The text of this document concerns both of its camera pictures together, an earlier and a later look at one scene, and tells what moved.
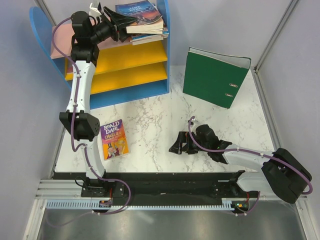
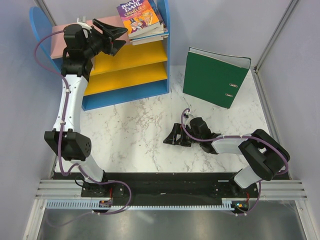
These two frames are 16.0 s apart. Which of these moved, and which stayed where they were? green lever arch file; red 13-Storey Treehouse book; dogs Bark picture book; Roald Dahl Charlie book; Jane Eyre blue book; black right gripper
Moved: black right gripper; Roald Dahl Charlie book; Jane Eyre blue book; dogs Bark picture book
Stayed: green lever arch file; red 13-Storey Treehouse book
